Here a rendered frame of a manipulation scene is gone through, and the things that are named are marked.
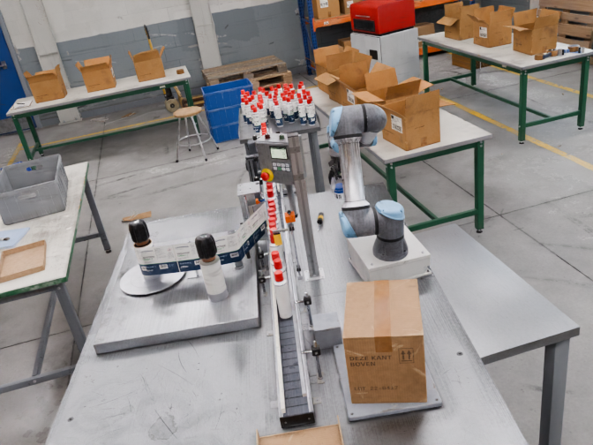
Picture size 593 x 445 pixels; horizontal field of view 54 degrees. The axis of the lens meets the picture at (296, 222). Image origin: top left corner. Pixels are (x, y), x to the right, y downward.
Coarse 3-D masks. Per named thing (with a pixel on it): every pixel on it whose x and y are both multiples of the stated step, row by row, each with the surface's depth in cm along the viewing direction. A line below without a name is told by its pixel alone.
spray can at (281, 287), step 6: (276, 270) 220; (276, 276) 219; (282, 276) 220; (276, 282) 220; (282, 282) 220; (276, 288) 220; (282, 288) 220; (276, 294) 222; (282, 294) 221; (288, 294) 223; (282, 300) 222; (288, 300) 223; (282, 306) 224; (288, 306) 224; (282, 312) 225; (288, 312) 225; (282, 318) 226; (288, 318) 226
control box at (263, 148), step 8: (264, 136) 242; (272, 136) 240; (256, 144) 239; (264, 144) 237; (272, 144) 235; (280, 144) 233; (288, 144) 231; (264, 152) 239; (288, 152) 232; (264, 160) 241; (272, 160) 239; (280, 160) 236; (288, 160) 234; (304, 160) 242; (264, 168) 243; (272, 168) 241; (304, 168) 243; (272, 176) 242; (280, 176) 240; (288, 176) 238; (304, 176) 244; (288, 184) 241
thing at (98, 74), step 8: (80, 64) 724; (88, 64) 731; (96, 64) 699; (104, 64) 703; (88, 72) 707; (96, 72) 709; (104, 72) 711; (112, 72) 722; (88, 80) 711; (96, 80) 713; (104, 80) 715; (112, 80) 717; (88, 88) 715; (96, 88) 717; (104, 88) 719
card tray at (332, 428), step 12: (288, 432) 182; (300, 432) 181; (312, 432) 180; (324, 432) 180; (336, 432) 179; (264, 444) 179; (276, 444) 178; (288, 444) 177; (300, 444) 177; (312, 444) 176; (324, 444) 175; (336, 444) 175
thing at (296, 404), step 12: (276, 300) 239; (288, 324) 223; (288, 336) 217; (288, 348) 211; (300, 348) 210; (288, 360) 205; (288, 372) 199; (288, 384) 194; (300, 384) 193; (288, 396) 189; (300, 396) 188; (288, 408) 184; (300, 408) 184
